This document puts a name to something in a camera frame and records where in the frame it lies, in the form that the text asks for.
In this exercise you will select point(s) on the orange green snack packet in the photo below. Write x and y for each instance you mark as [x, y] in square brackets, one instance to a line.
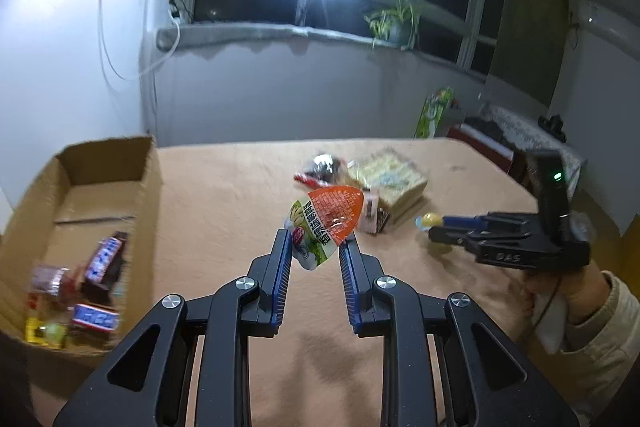
[325, 217]

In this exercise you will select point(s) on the light tripod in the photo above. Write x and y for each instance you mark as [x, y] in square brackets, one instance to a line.
[312, 4]

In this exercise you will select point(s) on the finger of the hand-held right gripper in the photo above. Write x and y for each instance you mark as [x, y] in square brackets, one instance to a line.
[450, 234]
[475, 221]

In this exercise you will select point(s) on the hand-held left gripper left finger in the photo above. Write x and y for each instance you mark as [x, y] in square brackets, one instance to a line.
[272, 277]

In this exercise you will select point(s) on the yellow ball candy capsule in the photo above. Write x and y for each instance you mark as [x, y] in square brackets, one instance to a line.
[430, 220]

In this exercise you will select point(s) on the small pink white box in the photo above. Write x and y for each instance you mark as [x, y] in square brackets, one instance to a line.
[371, 207]

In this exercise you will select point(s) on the white panel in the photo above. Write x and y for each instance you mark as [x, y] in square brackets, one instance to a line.
[60, 57]

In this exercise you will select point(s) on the brown chocolate bar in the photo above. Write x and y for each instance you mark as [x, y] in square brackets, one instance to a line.
[102, 257]
[95, 318]

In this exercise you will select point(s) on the clear packet of dark candies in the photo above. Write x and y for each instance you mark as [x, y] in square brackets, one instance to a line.
[322, 167]

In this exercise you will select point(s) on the person's right forearm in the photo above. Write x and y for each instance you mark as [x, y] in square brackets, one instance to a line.
[607, 337]

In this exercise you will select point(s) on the potted spider plant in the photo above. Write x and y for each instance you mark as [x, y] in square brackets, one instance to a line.
[397, 24]

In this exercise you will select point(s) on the small yellow snack packet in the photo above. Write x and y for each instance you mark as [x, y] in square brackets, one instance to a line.
[42, 333]

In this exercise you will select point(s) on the black charger plug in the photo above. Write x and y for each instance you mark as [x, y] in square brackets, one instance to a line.
[175, 11]

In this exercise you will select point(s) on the red purple snack packet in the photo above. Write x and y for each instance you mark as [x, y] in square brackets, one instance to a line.
[47, 279]

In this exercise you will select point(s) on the dark red box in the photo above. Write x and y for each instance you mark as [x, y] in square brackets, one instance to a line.
[482, 144]

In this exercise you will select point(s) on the clear wrapped bread packet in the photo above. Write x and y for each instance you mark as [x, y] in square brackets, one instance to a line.
[390, 179]

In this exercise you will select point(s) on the person's right hand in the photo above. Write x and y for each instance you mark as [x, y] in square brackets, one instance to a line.
[575, 292]

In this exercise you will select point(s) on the white lace cloth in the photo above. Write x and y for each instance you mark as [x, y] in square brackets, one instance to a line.
[520, 132]

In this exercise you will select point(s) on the green carton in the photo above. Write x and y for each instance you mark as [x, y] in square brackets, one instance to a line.
[432, 114]

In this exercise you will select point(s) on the grey windowsill cloth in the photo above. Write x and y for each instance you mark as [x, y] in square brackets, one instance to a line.
[240, 34]

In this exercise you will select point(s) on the olive curtain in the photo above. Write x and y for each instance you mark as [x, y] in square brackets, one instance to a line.
[530, 7]

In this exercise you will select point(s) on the small black object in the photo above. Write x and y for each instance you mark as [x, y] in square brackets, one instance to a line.
[551, 128]

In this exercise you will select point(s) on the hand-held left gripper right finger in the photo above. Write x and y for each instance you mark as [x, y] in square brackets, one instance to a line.
[352, 287]

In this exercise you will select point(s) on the cardboard box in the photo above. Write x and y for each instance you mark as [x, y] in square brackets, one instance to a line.
[65, 217]

